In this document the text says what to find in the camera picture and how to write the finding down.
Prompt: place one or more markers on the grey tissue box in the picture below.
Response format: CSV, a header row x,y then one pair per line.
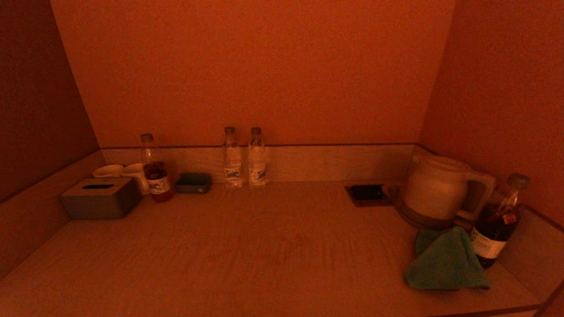
x,y
101,203

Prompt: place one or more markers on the green microfibre cloth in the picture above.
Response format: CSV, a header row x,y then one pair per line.
x,y
445,266

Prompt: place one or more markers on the dark drink bottle white label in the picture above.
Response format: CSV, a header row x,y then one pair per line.
x,y
495,229

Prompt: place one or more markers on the small dark rectangular tray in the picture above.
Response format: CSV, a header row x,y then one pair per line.
x,y
193,183

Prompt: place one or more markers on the black recessed power socket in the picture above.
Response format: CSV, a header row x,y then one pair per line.
x,y
366,193

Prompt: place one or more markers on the clear water bottle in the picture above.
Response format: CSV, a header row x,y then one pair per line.
x,y
257,167
232,167

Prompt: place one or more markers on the half-full red tea bottle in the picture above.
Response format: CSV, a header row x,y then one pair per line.
x,y
157,185

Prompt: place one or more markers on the white ceramic cup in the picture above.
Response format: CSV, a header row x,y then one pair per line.
x,y
136,172
107,171

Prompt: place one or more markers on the white electric kettle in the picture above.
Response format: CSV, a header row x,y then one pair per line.
x,y
434,189

